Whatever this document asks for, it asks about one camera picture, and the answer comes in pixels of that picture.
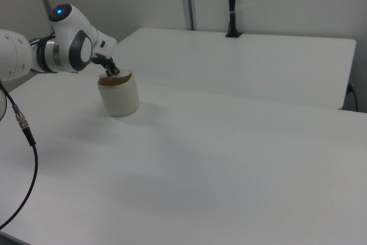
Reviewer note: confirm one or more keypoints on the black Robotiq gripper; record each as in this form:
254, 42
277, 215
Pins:
101, 59

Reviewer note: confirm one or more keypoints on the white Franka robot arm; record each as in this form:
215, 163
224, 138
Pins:
66, 41

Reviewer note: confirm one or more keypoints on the brown bin inner liner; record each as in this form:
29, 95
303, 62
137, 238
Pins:
114, 82

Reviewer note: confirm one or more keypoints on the white ceramic bowl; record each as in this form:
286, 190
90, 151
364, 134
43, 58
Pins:
120, 98

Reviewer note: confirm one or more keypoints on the white rectangular table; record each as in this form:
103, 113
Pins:
243, 64

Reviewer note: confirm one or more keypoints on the black clamped camera pole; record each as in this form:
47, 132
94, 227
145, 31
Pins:
232, 4

